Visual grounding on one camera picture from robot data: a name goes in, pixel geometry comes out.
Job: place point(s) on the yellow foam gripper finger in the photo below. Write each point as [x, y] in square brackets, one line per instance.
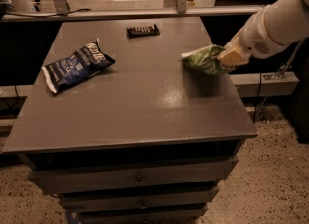
[232, 57]

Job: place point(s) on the green jalapeno chip bag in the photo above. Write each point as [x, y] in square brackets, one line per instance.
[205, 60]

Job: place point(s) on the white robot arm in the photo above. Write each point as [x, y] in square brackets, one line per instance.
[268, 32]

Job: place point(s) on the dark rxbar chocolate bar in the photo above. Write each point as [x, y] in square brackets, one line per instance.
[145, 31]

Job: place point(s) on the blue kettle chip bag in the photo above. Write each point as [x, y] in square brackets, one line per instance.
[83, 63]

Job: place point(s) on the grey low ledge beam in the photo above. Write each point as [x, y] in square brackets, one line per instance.
[264, 84]

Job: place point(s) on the grey drawer cabinet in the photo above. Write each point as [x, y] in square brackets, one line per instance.
[148, 106]

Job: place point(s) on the top grey drawer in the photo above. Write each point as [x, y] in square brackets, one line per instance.
[133, 175]

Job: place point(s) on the grey drawer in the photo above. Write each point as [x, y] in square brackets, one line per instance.
[144, 216]
[142, 198]
[133, 175]

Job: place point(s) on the middle grey drawer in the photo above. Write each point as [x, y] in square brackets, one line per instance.
[142, 198]

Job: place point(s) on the bottom grey drawer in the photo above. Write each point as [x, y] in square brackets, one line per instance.
[144, 216]

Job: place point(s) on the metal railing bar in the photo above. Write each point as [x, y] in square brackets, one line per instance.
[97, 15]

